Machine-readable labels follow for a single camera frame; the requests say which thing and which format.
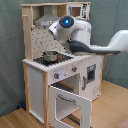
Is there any small silver pot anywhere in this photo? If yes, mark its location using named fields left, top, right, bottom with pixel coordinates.
left=42, top=51, right=58, bottom=62

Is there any white oven door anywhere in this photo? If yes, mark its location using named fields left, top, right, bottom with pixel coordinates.
left=49, top=86, right=92, bottom=128

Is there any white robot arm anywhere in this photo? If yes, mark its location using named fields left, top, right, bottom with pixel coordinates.
left=49, top=16, right=128, bottom=55

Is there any wooden toy kitchen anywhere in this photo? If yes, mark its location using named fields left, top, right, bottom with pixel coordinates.
left=20, top=1, right=106, bottom=128

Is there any black toy stovetop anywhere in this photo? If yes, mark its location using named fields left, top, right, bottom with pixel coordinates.
left=34, top=54, right=71, bottom=67

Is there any right red stove knob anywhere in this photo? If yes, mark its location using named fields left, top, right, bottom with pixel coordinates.
left=71, top=66, right=78, bottom=73

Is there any red stove knob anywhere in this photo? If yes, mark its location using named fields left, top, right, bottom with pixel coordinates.
left=71, top=66, right=78, bottom=73
left=54, top=73, right=60, bottom=79

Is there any left red stove knob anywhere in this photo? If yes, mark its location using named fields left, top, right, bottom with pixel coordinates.
left=54, top=73, right=60, bottom=79

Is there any white dishwasher door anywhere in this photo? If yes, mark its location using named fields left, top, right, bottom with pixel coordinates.
left=80, top=56, right=102, bottom=100

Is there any grey range hood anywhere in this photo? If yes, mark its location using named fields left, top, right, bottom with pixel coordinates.
left=34, top=5, right=60, bottom=27

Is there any toy microwave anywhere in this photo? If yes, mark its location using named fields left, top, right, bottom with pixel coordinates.
left=66, top=3, right=90, bottom=20

